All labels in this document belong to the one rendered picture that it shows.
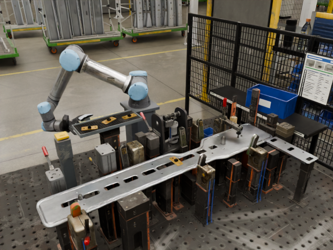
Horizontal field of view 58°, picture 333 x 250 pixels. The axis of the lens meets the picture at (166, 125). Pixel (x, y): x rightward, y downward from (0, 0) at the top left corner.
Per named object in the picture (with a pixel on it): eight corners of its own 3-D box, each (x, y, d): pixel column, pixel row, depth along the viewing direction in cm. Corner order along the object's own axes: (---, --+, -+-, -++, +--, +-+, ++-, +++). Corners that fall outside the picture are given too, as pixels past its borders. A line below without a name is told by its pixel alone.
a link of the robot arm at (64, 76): (72, 37, 187) (42, 101, 205) (68, 41, 177) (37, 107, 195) (89, 47, 190) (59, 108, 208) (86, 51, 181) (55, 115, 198)
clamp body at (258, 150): (252, 206, 175) (261, 156, 159) (238, 195, 184) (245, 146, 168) (263, 200, 180) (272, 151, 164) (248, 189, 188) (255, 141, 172)
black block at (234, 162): (231, 211, 172) (237, 169, 158) (218, 200, 180) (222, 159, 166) (241, 206, 176) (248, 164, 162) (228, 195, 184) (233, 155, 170)
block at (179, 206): (176, 211, 172) (177, 169, 158) (163, 198, 181) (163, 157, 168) (184, 207, 175) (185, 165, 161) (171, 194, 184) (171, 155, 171)
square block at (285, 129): (277, 177, 199) (287, 129, 182) (267, 171, 205) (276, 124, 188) (285, 173, 203) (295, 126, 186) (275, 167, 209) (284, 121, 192)
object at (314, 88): (327, 107, 190) (340, 58, 176) (296, 95, 207) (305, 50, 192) (328, 106, 191) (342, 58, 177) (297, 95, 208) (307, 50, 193)
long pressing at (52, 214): (47, 235, 120) (46, 232, 119) (33, 202, 136) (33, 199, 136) (275, 138, 188) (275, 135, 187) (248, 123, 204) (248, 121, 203)
